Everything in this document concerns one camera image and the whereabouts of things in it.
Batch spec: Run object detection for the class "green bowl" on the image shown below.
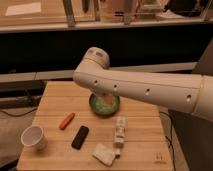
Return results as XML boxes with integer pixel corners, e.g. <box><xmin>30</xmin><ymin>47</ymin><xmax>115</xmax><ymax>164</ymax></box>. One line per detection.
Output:
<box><xmin>89</xmin><ymin>94</ymin><xmax>120</xmax><ymax>117</ymax></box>

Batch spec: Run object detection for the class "white folded cloth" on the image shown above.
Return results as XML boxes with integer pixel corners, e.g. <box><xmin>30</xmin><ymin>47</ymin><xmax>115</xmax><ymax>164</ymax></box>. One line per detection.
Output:
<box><xmin>92</xmin><ymin>144</ymin><xmax>115</xmax><ymax>166</ymax></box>

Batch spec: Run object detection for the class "black rectangular block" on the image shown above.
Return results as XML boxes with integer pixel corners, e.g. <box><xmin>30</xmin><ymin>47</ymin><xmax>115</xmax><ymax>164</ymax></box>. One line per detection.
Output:
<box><xmin>71</xmin><ymin>126</ymin><xmax>89</xmax><ymax>150</ymax></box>

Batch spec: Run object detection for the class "black floor cable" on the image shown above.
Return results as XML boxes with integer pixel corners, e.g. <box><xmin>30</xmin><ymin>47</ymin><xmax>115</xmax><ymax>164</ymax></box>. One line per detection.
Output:
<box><xmin>0</xmin><ymin>106</ymin><xmax>38</xmax><ymax>118</ymax></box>

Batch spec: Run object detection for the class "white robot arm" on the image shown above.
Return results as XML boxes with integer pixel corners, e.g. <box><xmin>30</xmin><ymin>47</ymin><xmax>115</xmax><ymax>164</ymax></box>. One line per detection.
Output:
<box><xmin>73</xmin><ymin>47</ymin><xmax>213</xmax><ymax>122</ymax></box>

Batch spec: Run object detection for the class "white plastic bottle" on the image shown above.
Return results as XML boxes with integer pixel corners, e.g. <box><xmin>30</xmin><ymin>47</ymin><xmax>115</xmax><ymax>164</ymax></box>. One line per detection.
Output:
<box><xmin>114</xmin><ymin>116</ymin><xmax>127</xmax><ymax>158</ymax></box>

